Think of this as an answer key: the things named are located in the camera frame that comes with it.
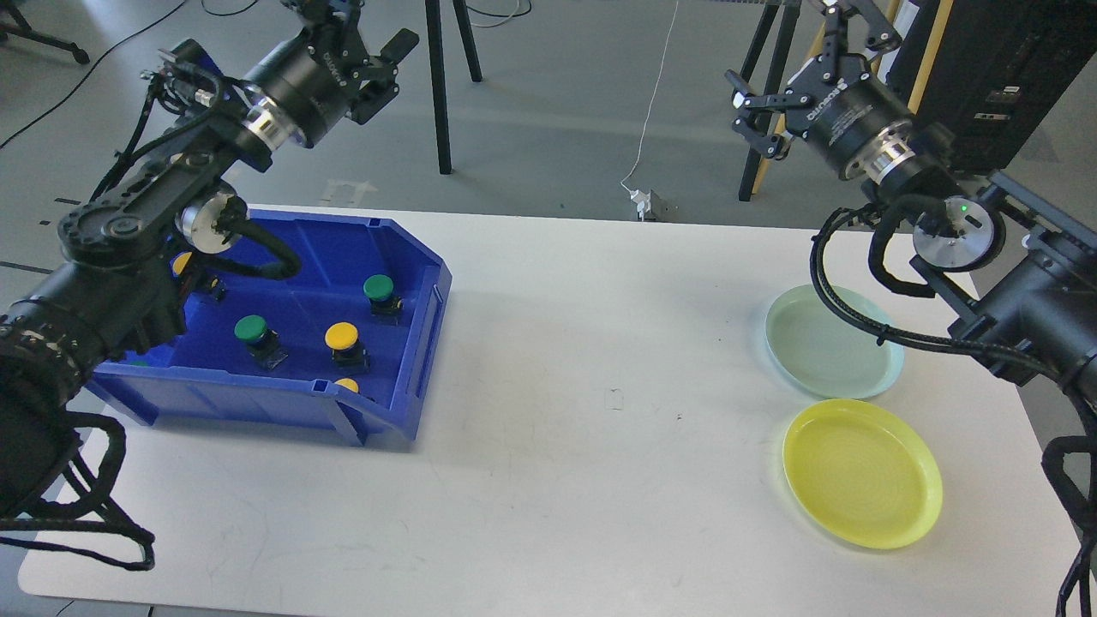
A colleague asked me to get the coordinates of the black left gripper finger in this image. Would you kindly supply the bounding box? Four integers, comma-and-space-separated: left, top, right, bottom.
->
364, 29, 420, 83
283, 1, 367, 54

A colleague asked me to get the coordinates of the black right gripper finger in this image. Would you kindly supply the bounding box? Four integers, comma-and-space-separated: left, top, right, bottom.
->
725, 69, 811, 160
818, 0, 902, 65

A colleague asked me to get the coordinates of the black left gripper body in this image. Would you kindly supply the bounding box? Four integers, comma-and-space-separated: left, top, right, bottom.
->
244, 31, 399, 148

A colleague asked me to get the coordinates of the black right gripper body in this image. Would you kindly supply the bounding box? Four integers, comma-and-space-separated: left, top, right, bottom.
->
785, 52, 914, 181

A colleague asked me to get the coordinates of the green push button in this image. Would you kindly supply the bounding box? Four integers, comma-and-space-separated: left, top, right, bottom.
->
362, 273, 404, 325
231, 314, 289, 370

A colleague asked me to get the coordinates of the yellow push button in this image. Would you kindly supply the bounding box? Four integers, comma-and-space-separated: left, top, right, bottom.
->
324, 321, 371, 374
171, 251, 227, 303
333, 375, 360, 393

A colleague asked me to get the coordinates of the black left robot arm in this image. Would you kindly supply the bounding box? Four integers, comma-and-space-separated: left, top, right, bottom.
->
3, 1, 419, 517

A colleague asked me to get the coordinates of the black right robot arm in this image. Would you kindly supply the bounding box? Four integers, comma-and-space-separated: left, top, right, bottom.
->
726, 1, 1094, 422

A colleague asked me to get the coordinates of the pale green plate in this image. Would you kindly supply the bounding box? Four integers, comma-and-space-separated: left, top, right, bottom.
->
764, 285, 905, 399

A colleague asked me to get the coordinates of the yellow push button front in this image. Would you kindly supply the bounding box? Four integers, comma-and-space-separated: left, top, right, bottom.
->
333, 375, 360, 393

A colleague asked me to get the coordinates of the yellow plate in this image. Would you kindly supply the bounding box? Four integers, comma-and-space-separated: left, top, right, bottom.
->
781, 399, 945, 550

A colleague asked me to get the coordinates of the black tripod left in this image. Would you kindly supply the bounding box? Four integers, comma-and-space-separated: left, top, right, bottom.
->
425, 0, 483, 176

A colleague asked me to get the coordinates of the black tripod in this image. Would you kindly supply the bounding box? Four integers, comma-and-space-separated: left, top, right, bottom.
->
425, 0, 483, 176
738, 1, 800, 202

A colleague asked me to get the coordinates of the black tripod right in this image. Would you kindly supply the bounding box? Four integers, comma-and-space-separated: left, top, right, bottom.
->
738, 1, 800, 202

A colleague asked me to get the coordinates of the black equipment case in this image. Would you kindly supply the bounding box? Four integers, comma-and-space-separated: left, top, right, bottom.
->
914, 1, 1096, 175

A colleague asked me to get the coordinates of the blue plastic bin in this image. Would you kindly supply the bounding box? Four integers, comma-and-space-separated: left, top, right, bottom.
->
87, 210, 453, 445

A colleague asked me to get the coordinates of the white cable with plug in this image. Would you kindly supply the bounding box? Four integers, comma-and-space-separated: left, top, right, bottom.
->
620, 0, 680, 222

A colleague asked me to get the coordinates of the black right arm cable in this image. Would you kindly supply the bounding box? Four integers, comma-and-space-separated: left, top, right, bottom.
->
808, 201, 1097, 617

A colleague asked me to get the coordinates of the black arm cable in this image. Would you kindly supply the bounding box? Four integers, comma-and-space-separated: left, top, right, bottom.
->
0, 411, 157, 572
808, 201, 1097, 617

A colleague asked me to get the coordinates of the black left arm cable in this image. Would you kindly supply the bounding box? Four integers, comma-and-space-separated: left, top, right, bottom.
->
0, 411, 157, 572

